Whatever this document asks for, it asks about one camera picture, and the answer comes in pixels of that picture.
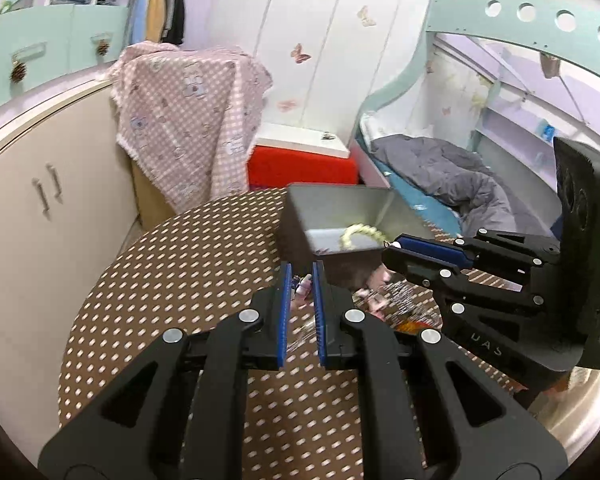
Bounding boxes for grey metal box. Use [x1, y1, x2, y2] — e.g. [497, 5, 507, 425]
[278, 183, 436, 288]

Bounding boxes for red storage box white lid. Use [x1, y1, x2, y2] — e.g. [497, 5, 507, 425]
[247, 122, 359, 191]

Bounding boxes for grey quilt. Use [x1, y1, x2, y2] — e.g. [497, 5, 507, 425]
[370, 134, 563, 238]

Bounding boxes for metal cabinet handle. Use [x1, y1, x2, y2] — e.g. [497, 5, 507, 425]
[32, 177, 51, 219]
[45, 162, 64, 205]

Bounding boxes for brown cardboard box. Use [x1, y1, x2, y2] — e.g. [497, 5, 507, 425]
[130, 155, 178, 233]

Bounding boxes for teal drawer unit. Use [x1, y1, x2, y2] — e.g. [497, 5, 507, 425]
[0, 4, 131, 97]

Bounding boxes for pink checkered cloth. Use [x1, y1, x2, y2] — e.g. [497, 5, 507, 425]
[109, 42, 273, 213]

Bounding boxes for white wardrobe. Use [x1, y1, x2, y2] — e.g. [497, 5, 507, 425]
[200, 0, 433, 136]

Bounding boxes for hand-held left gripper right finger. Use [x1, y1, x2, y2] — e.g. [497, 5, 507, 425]
[312, 260, 568, 480]

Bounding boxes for pink bead jewelry piece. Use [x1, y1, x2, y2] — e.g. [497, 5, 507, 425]
[291, 275, 315, 304]

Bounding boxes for teal bunk bed frame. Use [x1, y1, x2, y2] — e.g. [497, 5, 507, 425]
[350, 0, 600, 241]

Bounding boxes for light blue hanging garment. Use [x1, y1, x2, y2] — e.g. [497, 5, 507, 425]
[129, 0, 153, 44]

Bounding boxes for cream bead bracelet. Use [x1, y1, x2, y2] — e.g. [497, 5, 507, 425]
[340, 224, 386, 251]

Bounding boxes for black hanging garment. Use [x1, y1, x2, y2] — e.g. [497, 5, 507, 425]
[161, 0, 186, 46]

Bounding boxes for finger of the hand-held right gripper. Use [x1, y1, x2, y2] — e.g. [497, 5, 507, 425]
[392, 229, 562, 287]
[382, 247, 547, 312]

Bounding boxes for cream cabinet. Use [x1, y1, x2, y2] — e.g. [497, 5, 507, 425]
[0, 77, 143, 403]

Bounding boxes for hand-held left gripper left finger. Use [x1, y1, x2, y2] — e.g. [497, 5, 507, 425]
[37, 261, 293, 480]

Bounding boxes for yellow hanging garment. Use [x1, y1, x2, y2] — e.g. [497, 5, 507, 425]
[145, 0, 170, 43]

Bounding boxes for purple bedside shelf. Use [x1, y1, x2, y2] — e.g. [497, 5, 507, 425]
[480, 102, 558, 163]

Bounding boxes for blue bed sheet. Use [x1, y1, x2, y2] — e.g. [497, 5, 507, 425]
[360, 112, 463, 238]

